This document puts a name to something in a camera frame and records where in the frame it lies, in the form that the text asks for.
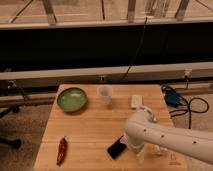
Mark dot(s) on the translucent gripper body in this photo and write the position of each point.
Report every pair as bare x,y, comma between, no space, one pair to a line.
140,154

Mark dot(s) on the black eraser block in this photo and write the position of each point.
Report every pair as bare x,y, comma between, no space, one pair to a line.
116,149

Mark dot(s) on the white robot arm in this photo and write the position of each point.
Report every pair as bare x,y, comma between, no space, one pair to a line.
140,128

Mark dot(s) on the translucent plastic cup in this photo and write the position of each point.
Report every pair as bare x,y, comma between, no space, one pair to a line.
105,94

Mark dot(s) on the green ceramic bowl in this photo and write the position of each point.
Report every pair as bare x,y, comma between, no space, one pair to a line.
72,99

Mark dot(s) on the white plastic bottle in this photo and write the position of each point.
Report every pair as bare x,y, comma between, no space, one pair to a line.
160,150

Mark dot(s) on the white rectangular block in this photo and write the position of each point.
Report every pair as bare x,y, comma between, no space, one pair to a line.
136,101

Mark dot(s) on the blue power adapter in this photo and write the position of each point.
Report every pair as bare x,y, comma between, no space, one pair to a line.
172,98

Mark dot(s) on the wooden table board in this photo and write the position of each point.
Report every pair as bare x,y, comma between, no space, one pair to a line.
91,131

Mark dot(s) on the dried red chili pepper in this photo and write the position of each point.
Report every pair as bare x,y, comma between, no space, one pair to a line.
62,148

